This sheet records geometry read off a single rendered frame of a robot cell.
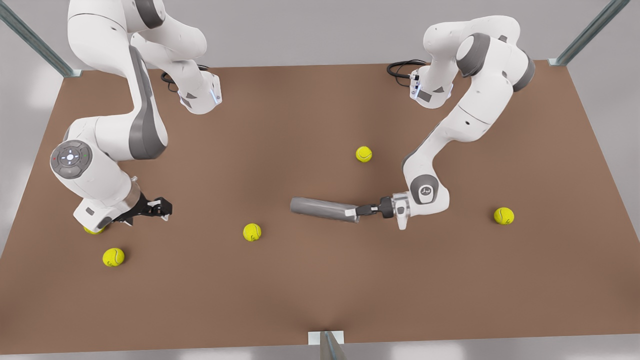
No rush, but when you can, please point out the grey tennis ball tube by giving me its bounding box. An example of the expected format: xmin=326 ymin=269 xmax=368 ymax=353
xmin=290 ymin=196 xmax=361 ymax=224

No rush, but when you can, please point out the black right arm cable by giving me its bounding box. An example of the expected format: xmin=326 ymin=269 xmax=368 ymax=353
xmin=160 ymin=64 xmax=211 ymax=94

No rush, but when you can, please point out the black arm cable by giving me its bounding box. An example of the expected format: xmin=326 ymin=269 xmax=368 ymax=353
xmin=160 ymin=64 xmax=211 ymax=94
xmin=386 ymin=59 xmax=429 ymax=81

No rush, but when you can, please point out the silver frame post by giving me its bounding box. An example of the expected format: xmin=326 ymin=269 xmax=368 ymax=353
xmin=547 ymin=0 xmax=632 ymax=67
xmin=0 ymin=0 xmax=84 ymax=79
xmin=307 ymin=330 xmax=347 ymax=360

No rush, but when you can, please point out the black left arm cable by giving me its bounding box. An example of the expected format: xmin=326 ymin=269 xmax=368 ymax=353
xmin=386 ymin=59 xmax=429 ymax=81

